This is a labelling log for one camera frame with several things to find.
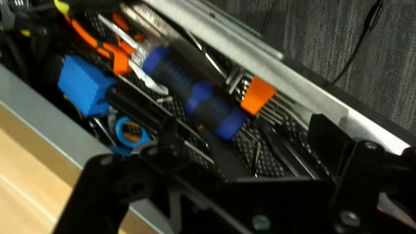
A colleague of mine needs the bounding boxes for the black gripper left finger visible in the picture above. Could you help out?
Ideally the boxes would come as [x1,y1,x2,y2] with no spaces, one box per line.
[54,144,182,234]

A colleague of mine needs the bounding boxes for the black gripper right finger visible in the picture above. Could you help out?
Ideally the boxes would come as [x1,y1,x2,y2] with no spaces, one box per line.
[307,114,416,234]

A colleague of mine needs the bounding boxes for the grey metal drawer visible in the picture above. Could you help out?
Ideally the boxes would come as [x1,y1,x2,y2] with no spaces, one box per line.
[0,0,416,234]

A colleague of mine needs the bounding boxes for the blue tool in drawer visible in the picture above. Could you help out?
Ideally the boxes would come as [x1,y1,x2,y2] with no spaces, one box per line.
[57,56,116,117]

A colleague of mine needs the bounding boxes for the orange hex key holder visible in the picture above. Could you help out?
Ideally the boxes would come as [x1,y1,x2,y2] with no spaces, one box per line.
[241,77,277,116]

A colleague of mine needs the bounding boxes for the blue tape ring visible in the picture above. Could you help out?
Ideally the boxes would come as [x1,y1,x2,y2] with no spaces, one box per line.
[108,114,155,159]

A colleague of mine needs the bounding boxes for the orange handled pliers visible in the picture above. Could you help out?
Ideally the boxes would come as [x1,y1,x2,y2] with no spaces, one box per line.
[65,12,134,75]

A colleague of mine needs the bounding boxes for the blue black handled screwdriver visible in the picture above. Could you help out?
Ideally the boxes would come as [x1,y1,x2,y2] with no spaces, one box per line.
[142,46,247,140]

